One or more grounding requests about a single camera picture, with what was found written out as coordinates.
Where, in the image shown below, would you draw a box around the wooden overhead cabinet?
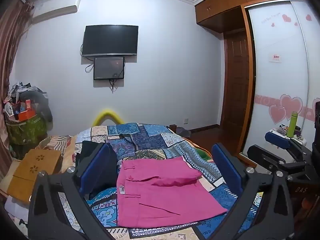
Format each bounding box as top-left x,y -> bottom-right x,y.
194,0 -> 320,33

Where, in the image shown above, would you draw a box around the brown striped curtain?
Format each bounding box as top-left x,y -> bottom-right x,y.
0,0 -> 34,157

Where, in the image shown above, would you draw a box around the blue patchwork printed blanket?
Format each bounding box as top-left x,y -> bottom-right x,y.
60,122 -> 266,240

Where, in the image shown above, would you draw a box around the pink pants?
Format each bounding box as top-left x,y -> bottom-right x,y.
116,156 -> 228,228

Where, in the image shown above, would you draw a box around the green bottle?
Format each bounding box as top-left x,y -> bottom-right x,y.
286,112 -> 298,138

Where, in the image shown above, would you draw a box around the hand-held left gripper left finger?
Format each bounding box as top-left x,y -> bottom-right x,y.
27,142 -> 118,240

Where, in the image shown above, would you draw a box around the white air conditioner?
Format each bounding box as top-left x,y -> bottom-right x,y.
31,0 -> 82,25

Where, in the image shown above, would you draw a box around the brown wooden door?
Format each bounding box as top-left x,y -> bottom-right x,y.
220,29 -> 256,133

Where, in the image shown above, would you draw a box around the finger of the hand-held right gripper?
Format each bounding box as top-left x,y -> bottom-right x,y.
247,144 -> 308,178
264,131 -> 313,161

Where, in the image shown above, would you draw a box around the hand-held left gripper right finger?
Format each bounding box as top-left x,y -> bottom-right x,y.
211,143 -> 296,240

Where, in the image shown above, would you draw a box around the wooden box with flower cutouts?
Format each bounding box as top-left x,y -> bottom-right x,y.
6,149 -> 63,205

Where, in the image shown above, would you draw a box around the orange green plush blanket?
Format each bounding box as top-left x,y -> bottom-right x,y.
185,140 -> 218,166

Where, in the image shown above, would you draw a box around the white heart-print wardrobe door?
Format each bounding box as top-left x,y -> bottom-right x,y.
244,0 -> 320,161

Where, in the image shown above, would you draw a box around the dark folded cloth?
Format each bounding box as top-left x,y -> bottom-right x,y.
75,140 -> 119,201

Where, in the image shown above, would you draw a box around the striped bed sheet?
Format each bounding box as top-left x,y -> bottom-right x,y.
35,135 -> 73,153

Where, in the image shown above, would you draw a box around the black wall television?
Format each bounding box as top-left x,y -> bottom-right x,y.
82,25 -> 139,57

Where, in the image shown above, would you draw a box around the orange box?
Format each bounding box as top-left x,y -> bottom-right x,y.
15,109 -> 36,121

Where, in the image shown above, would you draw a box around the green patterned bag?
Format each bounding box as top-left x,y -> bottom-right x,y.
6,115 -> 49,145

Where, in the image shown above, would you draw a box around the pile of grey clothes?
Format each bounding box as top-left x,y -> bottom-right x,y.
7,81 -> 48,103

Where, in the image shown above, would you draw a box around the yellow curved cushion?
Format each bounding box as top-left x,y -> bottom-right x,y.
92,108 -> 123,127

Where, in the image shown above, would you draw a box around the small black wall monitor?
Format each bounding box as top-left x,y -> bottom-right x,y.
93,56 -> 125,81

